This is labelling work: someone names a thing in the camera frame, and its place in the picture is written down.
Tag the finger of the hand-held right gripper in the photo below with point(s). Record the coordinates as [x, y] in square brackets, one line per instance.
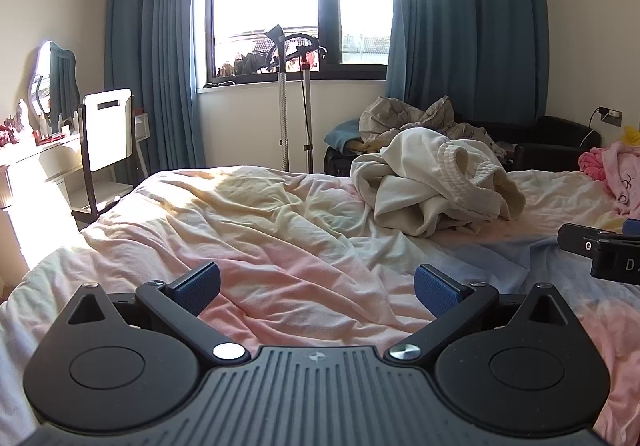
[575, 238]

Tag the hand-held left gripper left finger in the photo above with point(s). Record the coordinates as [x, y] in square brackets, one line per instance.
[197, 287]

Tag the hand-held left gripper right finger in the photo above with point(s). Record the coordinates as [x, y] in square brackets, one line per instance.
[440, 290]

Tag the cream white sweatshirt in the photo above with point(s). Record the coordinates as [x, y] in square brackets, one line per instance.
[430, 181]

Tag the pink garment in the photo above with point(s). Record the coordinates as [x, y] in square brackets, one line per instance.
[617, 171]

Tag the black sofa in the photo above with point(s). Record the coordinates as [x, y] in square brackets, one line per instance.
[550, 144]

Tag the bed with pastel sheet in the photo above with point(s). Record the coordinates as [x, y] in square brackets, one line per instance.
[280, 231]

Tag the yellow soft toy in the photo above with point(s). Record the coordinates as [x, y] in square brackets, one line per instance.
[632, 135]

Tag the black suitcase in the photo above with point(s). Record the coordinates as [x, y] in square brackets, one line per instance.
[337, 161]

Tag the beige crumpled blanket pile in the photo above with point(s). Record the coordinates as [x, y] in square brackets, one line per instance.
[400, 119]

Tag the teal cloth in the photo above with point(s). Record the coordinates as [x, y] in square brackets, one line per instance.
[344, 134]

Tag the white backed chair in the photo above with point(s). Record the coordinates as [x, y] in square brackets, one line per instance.
[107, 126]

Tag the white dressing table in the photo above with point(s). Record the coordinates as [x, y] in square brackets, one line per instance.
[35, 186]

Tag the group of cosmetic bottles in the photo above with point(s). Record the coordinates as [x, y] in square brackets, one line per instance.
[60, 125]

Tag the garment steamer stand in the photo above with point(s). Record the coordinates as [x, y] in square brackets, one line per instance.
[306, 91]

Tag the red and white figurines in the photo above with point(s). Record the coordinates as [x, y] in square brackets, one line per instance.
[12, 129]

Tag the dark framed window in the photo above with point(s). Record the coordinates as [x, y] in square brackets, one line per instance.
[327, 1]

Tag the wall power socket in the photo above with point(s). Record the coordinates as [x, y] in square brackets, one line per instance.
[611, 115]

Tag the wavy frame mirror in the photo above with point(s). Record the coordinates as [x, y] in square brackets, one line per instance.
[57, 76]

